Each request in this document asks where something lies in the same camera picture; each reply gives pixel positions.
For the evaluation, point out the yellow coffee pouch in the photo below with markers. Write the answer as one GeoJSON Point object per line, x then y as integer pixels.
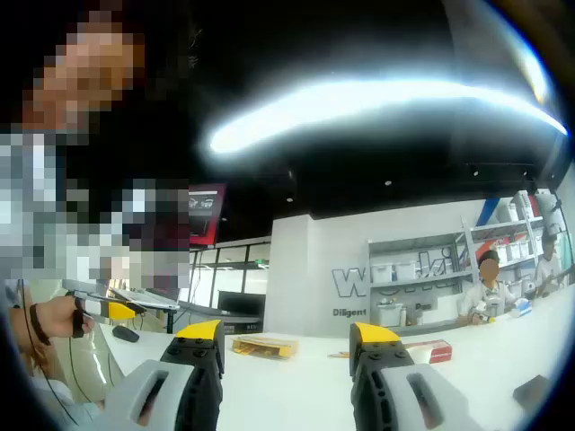
{"type": "Point", "coordinates": [339, 354]}

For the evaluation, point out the small clear plastic cup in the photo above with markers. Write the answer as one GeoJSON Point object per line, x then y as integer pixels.
{"type": "Point", "coordinates": [421, 357]}

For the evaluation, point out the black wristband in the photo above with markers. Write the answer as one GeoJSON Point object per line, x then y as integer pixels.
{"type": "Point", "coordinates": [40, 325]}

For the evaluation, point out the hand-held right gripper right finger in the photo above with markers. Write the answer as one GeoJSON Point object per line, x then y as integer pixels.
{"type": "Point", "coordinates": [368, 377]}

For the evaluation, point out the long ceiling light strip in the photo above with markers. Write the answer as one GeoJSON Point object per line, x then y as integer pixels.
{"type": "Point", "coordinates": [359, 101]}

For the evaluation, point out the black cabinet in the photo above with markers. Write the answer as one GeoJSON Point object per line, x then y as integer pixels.
{"type": "Point", "coordinates": [242, 324]}

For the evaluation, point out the yellow cardboard box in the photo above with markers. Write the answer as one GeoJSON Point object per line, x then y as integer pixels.
{"type": "Point", "coordinates": [265, 346]}

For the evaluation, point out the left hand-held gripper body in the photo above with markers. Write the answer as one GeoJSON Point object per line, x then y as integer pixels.
{"type": "Point", "coordinates": [96, 307]}

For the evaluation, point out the red wall screen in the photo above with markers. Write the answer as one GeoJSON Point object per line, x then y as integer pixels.
{"type": "Point", "coordinates": [204, 211]}

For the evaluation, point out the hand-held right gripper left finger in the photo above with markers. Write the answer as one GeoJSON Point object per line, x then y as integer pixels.
{"type": "Point", "coordinates": [197, 372]}

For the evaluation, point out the black computer mouse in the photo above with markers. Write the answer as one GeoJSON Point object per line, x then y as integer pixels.
{"type": "Point", "coordinates": [126, 334]}

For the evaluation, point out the white storage bin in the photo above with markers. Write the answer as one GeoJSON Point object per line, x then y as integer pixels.
{"type": "Point", "coordinates": [391, 315]}
{"type": "Point", "coordinates": [382, 274]}
{"type": "Point", "coordinates": [404, 272]}

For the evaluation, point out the person's left hand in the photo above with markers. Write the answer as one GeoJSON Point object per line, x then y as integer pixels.
{"type": "Point", "coordinates": [58, 316]}

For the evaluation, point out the grey metal shelf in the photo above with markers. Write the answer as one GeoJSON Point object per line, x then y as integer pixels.
{"type": "Point", "coordinates": [418, 284]}
{"type": "Point", "coordinates": [494, 226]}

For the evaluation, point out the black monitor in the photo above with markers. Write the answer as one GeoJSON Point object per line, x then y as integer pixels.
{"type": "Point", "coordinates": [241, 304]}

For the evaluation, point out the red cardboard box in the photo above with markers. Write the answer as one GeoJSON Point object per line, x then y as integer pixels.
{"type": "Point", "coordinates": [440, 352]}

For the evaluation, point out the silver laptop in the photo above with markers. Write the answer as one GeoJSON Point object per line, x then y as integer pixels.
{"type": "Point", "coordinates": [148, 300]}

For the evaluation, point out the small blue white box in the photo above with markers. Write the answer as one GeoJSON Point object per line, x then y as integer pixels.
{"type": "Point", "coordinates": [522, 309]}

